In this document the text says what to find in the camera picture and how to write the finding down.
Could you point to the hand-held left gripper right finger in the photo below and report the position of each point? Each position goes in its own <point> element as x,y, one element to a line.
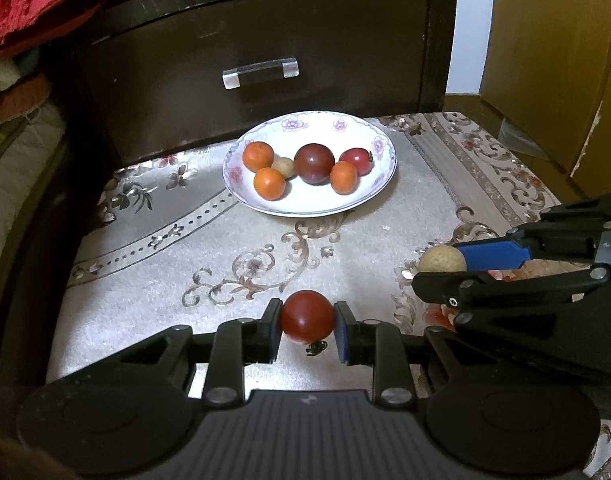
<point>342,335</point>

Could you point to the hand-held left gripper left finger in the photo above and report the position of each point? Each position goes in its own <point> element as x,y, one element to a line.
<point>273,325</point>

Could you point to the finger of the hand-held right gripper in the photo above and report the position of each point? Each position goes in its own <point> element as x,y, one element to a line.
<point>490,254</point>
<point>510,285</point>

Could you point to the red cherry tomato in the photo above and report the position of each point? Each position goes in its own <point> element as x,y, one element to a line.
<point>358,161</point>
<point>308,317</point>

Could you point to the tan longan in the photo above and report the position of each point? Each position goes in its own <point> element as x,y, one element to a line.
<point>284,167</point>
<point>440,259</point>

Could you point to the white floral plate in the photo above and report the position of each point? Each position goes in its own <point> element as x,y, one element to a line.
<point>305,202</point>

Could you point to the small orange kumquat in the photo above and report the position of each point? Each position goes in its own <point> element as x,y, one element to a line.
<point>258,156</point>
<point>269,183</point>
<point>344,177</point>

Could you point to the large dark red tomato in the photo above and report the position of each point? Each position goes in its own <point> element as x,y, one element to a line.
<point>313,163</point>

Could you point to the clear plastic bag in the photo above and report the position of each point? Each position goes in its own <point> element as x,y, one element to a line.
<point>523,141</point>

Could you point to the floral patterned cloth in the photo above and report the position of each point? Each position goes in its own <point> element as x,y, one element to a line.
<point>185,240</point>

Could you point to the wooden cabinet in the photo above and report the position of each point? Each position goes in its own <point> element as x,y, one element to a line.
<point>550,60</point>

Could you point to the dark wooden nightstand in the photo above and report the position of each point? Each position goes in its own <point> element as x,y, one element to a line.
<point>335,50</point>

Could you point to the orange folded blanket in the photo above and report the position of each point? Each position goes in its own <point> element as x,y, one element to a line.
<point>20,97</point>

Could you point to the red towel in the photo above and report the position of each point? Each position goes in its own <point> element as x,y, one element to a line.
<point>60,0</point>

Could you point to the dark wooden bed frame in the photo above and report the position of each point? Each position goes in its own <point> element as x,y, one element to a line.
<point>40,270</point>

